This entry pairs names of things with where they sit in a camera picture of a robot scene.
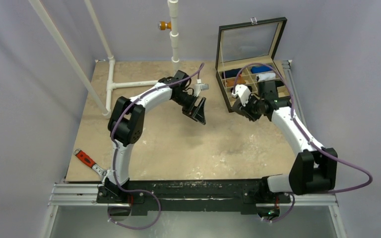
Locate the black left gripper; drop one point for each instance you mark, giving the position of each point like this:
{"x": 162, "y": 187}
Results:
{"x": 199, "y": 115}

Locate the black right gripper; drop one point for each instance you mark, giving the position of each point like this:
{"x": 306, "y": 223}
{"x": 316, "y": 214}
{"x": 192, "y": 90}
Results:
{"x": 244, "y": 109}

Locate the beige compartment organizer box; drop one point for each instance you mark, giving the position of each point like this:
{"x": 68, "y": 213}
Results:
{"x": 244, "y": 45}

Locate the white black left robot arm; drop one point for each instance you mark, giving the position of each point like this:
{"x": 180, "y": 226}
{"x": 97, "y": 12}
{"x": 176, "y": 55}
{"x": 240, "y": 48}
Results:
{"x": 127, "y": 121}

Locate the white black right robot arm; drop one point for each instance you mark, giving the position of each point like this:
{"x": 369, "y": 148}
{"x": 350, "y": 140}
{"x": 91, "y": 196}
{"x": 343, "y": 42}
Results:
{"x": 313, "y": 170}

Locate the white rolled underwear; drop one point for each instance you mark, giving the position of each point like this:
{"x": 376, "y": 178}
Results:
{"x": 265, "y": 76}

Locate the blue rolled underwear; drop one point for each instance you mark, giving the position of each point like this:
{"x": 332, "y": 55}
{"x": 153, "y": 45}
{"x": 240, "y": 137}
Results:
{"x": 260, "y": 69}

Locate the navy rolled underwear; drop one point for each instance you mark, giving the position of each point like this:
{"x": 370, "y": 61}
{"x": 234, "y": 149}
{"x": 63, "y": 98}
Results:
{"x": 230, "y": 73}

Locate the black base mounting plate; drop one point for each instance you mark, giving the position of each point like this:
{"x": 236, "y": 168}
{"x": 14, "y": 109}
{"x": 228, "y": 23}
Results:
{"x": 245, "y": 196}

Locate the orange knob on pipe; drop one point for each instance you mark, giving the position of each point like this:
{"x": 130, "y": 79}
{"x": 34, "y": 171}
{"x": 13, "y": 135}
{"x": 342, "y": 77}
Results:
{"x": 162, "y": 25}

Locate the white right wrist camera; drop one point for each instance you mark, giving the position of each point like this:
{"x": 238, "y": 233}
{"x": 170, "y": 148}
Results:
{"x": 241, "y": 92}

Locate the white pvc pipe frame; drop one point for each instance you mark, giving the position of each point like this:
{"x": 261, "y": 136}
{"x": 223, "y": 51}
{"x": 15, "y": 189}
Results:
{"x": 105, "y": 108}

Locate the red handled clamp tool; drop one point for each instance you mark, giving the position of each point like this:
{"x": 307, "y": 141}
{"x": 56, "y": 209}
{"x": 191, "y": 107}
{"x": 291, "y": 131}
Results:
{"x": 89, "y": 162}

